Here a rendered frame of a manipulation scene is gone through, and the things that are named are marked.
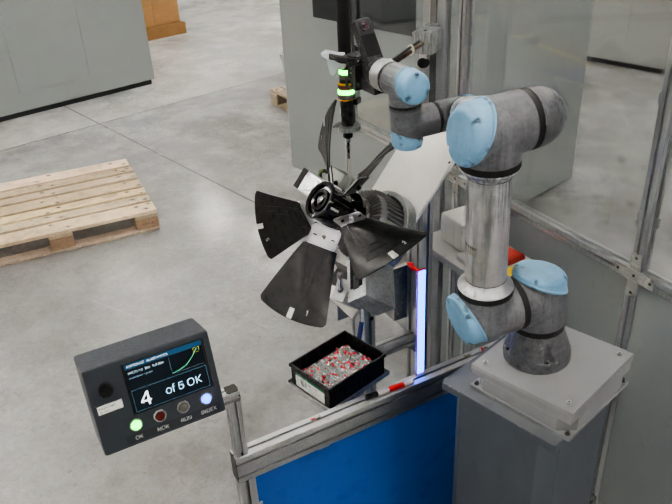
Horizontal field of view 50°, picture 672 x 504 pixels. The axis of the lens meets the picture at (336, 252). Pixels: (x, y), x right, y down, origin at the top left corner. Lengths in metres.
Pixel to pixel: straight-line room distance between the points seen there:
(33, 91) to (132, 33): 1.15
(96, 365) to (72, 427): 1.88
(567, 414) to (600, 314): 0.88
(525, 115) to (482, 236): 0.25
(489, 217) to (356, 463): 0.90
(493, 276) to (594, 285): 0.97
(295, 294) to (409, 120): 0.70
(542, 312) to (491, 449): 0.38
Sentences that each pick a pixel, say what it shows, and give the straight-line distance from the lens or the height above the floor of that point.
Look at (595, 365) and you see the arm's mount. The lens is 1.73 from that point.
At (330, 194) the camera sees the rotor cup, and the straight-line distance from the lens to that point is 2.07.
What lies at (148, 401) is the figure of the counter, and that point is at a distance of 1.54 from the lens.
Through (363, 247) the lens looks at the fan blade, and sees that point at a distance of 1.93.
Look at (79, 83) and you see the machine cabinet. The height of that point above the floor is 0.19.
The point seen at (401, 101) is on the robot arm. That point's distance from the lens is 1.66.
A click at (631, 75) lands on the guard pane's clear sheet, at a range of 2.16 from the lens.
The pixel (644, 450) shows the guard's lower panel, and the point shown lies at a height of 0.41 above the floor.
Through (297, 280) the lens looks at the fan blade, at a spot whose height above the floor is 1.01.
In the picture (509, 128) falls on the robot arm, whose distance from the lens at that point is 1.32.
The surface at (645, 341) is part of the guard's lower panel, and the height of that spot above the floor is 0.79.
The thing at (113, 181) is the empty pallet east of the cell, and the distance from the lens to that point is 5.28.
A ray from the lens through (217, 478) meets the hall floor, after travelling 2.97.
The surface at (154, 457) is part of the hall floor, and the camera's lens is 3.11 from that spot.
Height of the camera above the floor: 2.12
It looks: 30 degrees down
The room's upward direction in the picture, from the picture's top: 3 degrees counter-clockwise
